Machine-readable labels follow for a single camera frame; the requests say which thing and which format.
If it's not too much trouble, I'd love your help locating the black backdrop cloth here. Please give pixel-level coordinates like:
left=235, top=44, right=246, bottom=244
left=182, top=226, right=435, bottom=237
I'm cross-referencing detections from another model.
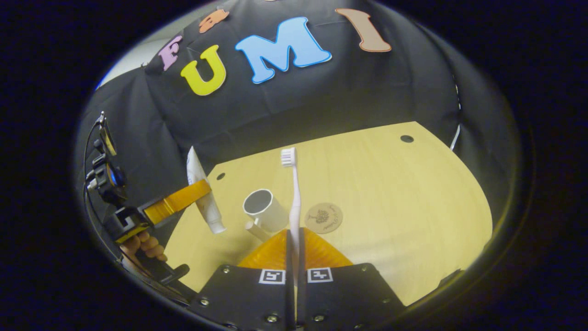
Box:
left=76, top=0, right=517, bottom=285

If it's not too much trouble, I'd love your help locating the pale pink toothbrush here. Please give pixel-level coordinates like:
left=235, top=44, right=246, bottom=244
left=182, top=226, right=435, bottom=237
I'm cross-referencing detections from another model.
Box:
left=281, top=147, right=305, bottom=288

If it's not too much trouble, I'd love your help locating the round wooden coaster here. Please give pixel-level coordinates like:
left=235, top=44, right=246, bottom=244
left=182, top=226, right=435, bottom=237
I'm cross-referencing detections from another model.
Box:
left=305, top=202, right=344, bottom=234

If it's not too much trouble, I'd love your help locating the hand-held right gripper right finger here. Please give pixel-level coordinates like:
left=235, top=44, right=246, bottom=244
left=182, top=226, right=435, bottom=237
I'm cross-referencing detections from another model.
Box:
left=298, top=228, right=407, bottom=329

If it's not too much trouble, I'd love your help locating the white cup with wooden handle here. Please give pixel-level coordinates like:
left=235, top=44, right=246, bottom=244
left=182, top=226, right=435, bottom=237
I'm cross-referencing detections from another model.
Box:
left=243, top=188, right=290, bottom=242

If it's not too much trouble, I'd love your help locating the white toothpaste tube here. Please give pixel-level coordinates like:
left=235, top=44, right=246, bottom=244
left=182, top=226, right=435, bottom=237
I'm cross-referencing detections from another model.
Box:
left=186, top=146, right=227, bottom=235

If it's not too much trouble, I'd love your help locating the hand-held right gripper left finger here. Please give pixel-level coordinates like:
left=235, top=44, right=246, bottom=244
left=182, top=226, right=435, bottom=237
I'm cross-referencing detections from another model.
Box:
left=191, top=230, right=294, bottom=329

